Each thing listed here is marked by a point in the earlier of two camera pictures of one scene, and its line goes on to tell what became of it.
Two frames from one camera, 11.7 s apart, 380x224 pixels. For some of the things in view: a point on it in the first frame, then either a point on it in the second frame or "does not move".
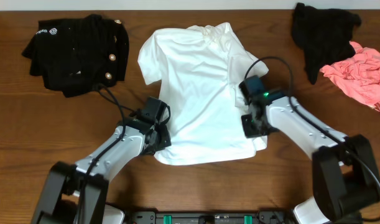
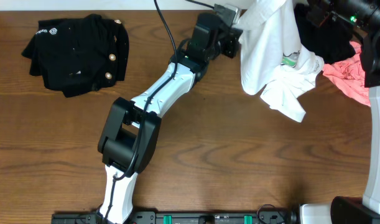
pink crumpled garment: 365,76 does not move
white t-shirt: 199,69 to 268,31
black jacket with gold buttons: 75,56 does not move
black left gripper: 166,141 to 230,39
